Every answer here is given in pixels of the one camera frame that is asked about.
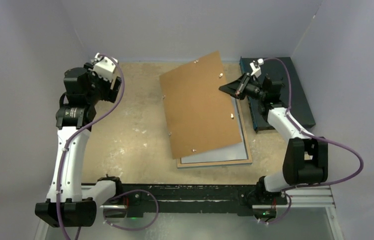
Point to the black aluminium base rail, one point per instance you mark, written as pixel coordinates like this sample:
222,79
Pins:
244,200

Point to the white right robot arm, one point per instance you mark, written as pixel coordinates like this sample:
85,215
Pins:
306,158

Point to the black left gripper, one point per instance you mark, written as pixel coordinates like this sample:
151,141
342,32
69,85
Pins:
111,87

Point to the brown backing board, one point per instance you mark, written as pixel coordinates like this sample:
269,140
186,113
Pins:
199,116

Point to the dark grey flat box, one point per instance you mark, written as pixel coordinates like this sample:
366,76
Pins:
300,108

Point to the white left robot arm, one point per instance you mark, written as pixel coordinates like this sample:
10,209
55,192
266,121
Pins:
67,205

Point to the blue wooden picture frame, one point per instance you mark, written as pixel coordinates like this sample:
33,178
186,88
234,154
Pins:
243,162

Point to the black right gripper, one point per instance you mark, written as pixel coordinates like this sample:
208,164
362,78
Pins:
237,88

